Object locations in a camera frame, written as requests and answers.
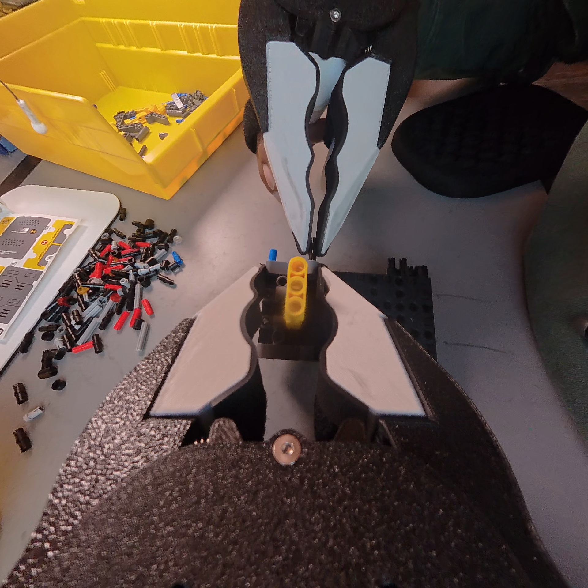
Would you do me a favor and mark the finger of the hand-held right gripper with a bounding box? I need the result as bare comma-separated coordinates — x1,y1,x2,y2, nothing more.
264,42,325,254
315,55,394,258

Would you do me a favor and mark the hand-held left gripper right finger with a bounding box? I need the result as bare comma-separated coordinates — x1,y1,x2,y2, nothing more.
315,265,430,421

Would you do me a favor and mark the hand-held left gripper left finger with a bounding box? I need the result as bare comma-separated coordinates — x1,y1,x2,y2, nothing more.
147,267,269,420

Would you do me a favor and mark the black lego model yellow beam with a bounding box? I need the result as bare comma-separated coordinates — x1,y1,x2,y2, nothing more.
253,256,437,364

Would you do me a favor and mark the pile of loose lego pieces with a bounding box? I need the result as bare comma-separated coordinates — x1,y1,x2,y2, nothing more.
11,207,184,453

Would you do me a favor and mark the person's right hand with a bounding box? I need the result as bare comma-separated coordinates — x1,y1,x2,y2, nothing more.
243,100,280,194

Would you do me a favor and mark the white stand base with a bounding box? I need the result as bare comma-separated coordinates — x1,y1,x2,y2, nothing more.
0,184,122,373

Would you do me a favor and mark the sticker sheet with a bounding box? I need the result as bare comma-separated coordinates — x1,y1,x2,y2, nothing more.
0,213,81,339

